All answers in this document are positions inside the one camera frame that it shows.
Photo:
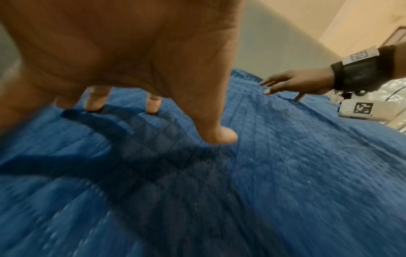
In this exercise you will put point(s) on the beige wooden cabinet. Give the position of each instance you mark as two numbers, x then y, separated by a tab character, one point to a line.
364	22

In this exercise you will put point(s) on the person's right hand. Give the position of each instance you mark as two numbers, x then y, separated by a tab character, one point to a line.
307	81

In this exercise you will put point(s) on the person's left hand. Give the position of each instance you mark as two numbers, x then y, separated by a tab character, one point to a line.
120	42

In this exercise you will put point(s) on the white wrist camera with marker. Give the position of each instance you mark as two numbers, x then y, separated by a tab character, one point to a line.
368	109

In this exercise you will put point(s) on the blue quilted blanket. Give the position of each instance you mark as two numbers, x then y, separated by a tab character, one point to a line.
285	175

